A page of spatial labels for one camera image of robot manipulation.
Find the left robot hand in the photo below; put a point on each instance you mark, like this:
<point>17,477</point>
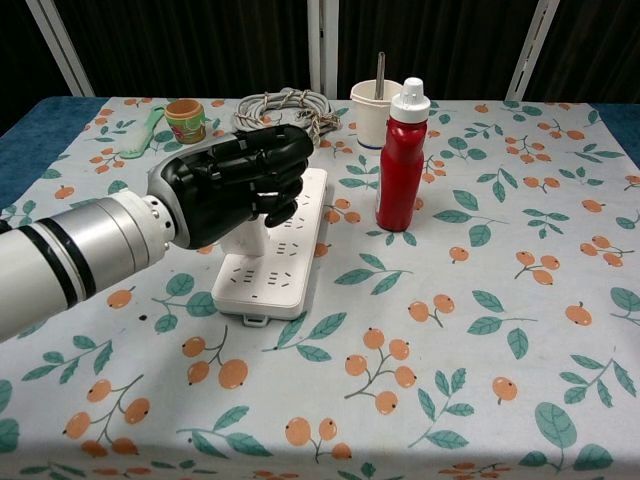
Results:
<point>225,185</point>

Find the white plug adapter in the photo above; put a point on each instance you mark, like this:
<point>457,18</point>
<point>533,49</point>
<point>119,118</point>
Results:
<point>247,242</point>

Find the white power strip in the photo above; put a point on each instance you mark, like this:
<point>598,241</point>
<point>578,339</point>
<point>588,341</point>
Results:
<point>270,285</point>

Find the small orange green cup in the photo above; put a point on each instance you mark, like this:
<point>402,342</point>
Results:
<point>186,125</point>

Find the green brush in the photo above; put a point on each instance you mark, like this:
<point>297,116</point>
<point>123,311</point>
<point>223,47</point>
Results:
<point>137,140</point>

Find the black curtain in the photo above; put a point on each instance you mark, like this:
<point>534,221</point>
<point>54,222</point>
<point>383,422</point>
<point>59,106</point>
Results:
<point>200,40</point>

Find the white paper cup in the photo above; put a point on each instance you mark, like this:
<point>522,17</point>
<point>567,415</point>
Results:
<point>370,125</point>

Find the red bottle with white cap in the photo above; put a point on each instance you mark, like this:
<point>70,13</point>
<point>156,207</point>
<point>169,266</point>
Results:
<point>400,175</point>

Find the metal rod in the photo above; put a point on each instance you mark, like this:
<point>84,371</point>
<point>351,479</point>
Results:
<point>381,75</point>

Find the floral fruit print tablecloth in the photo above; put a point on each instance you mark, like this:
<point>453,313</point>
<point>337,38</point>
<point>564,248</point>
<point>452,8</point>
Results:
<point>450,325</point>

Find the white frame post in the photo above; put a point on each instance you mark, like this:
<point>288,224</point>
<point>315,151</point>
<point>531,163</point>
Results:
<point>532,50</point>
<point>320,45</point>
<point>62,45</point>

